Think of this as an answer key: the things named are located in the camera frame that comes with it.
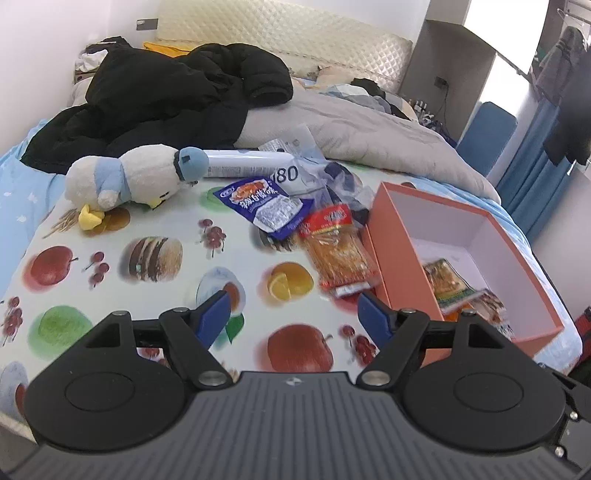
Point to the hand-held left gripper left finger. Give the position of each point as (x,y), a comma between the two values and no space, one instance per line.
(214,316)

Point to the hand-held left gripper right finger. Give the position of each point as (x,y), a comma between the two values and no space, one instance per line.
(374,316)

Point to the salmon orange cardboard box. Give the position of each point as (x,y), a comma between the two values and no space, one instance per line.
(397,258)

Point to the clear red-label stick snack packet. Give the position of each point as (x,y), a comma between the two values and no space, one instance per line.
(337,249)

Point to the yellow snack packet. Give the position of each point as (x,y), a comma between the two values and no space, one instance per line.
(445,281)

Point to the white newsprint snack packet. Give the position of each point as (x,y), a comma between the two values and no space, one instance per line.
(489,309)

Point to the blue snack packet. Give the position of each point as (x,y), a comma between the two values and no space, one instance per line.
(249,198)

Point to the fruit printed table mat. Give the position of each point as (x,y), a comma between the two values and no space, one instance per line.
(175,217)

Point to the crumpled clear plastic bag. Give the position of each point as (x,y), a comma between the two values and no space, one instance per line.
(341,184)

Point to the white cylinder spray bottle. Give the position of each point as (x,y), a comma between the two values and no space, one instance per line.
(240,164)

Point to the white blue plush penguin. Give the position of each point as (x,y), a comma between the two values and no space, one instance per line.
(138,170)

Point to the grey duvet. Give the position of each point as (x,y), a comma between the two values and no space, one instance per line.
(369,138)

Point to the clear hang-hole packaging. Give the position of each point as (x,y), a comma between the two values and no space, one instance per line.
(295,143)

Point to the blue chair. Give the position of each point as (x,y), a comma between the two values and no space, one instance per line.
(487,138)

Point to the row of small bottles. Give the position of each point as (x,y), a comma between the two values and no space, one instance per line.
(420,108)

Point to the blue curtain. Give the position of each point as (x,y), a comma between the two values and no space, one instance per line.
(531,170)

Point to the dark clothes heap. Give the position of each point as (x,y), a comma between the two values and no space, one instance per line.
(369,92)

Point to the black puffer jacket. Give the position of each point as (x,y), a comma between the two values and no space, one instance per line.
(152,92)

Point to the floral pillow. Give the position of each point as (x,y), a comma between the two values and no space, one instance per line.
(328,76)

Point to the pale pillow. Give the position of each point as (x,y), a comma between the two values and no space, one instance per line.
(78,94)

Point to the yellow pillow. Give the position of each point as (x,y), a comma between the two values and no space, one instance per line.
(166,48)

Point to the brown cardboard box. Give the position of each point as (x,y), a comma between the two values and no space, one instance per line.
(83,77)

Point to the grey cabinet unit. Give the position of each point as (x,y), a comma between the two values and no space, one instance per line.
(438,50)

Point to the black hanging garment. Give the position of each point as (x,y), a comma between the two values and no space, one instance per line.
(572,120)

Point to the pile of folded clothes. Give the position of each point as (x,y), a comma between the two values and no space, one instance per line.
(97,53)

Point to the cream quilted headboard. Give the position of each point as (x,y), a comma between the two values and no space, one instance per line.
(286,37)

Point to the grey hanging garment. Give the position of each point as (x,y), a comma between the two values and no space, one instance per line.
(556,64)

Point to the wall socket with plug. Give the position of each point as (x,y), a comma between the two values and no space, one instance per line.
(441,82)

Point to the grey wall switch plate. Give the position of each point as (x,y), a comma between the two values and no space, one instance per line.
(147,24)

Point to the clothes rail with hangers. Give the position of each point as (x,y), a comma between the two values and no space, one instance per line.
(575,14)

